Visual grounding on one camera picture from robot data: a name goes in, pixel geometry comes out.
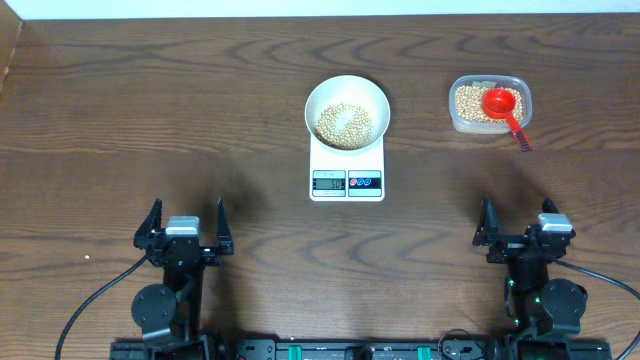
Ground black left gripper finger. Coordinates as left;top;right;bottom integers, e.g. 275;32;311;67
133;198;163;250
216;198;234;256

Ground red plastic measuring scoop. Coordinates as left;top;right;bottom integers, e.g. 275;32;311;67
481;88;532;153

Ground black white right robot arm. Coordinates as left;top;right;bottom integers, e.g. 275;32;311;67
472;197;588;359

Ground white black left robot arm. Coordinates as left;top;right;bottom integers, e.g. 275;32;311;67
131;200;234;359

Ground white digital kitchen scale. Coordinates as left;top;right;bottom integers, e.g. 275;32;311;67
308;135;386;202

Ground pile of soybeans in bowl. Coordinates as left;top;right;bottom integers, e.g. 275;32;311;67
314;103;373;150

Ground cream round bowl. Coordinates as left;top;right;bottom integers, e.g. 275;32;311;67
304;75;391;147

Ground clear container of soybeans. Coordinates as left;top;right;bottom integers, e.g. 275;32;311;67
449;75;533;135

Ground wooden side panel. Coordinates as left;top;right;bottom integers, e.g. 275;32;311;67
0;0;23;87

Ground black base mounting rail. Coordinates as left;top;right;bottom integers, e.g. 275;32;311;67
109;338;614;360

